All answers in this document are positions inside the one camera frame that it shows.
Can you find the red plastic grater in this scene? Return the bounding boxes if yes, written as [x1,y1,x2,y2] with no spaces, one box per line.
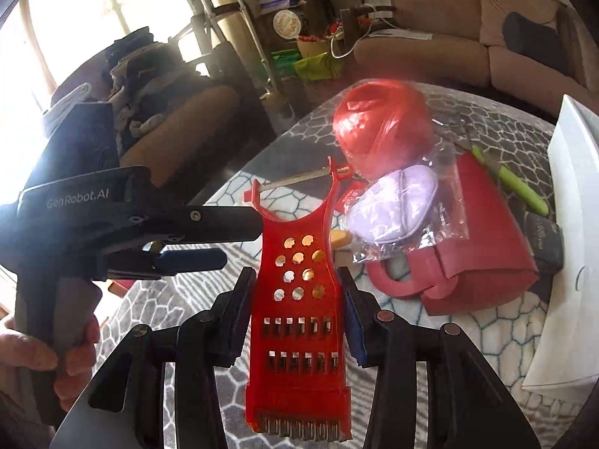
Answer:
[242,158,356,443]

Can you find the dark blue cushion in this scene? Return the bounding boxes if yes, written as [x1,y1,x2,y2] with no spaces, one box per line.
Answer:
[503,12,569,76]

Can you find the white papers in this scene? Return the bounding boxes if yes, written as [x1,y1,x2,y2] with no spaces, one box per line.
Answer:
[370,28,434,41]

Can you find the white cable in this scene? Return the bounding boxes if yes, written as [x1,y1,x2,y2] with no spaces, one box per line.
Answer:
[330,4,394,59]

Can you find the red paper bag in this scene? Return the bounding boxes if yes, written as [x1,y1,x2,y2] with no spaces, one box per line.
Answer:
[365,152,540,316]

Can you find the white cardboard box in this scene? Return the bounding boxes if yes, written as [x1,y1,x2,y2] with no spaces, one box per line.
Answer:
[522,94,599,403]

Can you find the dark grey block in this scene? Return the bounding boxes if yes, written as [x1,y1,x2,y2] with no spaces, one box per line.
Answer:
[522,210,565,263]

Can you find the green bag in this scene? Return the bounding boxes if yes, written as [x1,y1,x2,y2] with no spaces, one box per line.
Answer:
[271,51,300,76]

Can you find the red twine ball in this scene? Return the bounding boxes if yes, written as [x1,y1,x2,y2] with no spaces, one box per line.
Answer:
[333,79,434,181]

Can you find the brown sofa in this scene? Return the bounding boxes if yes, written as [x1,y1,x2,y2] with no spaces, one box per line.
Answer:
[353,0,599,117]

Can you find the small tan basket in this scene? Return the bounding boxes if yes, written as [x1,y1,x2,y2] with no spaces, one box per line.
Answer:
[297,35,331,57]

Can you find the purple pouch in clear bag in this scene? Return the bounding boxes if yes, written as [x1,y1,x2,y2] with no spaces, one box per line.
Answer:
[328,150,469,265]

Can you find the green pen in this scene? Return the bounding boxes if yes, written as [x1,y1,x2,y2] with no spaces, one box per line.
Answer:
[470,145,548,216]

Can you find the round printed tin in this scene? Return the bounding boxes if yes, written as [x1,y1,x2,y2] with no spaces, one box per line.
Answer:
[273,8,302,39]

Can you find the person's left hand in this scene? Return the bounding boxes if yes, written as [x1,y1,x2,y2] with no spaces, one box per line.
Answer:
[0,313,101,412]

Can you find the pile of dark clothes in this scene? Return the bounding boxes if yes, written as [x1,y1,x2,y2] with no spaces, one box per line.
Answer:
[105,28,207,136]

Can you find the yellow-green bag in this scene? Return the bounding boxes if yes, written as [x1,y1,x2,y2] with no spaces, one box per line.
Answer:
[295,53,344,80]

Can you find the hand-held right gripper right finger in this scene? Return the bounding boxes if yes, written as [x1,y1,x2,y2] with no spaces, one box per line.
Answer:
[338,266,548,449]

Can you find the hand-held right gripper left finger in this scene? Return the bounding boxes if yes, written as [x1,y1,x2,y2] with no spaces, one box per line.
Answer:
[51,266,257,449]

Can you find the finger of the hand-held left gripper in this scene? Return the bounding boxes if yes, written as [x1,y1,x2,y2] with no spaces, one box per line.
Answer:
[145,248,228,278]
[180,205,265,245]

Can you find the metal stand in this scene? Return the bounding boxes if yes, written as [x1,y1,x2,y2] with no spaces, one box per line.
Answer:
[187,0,284,99]

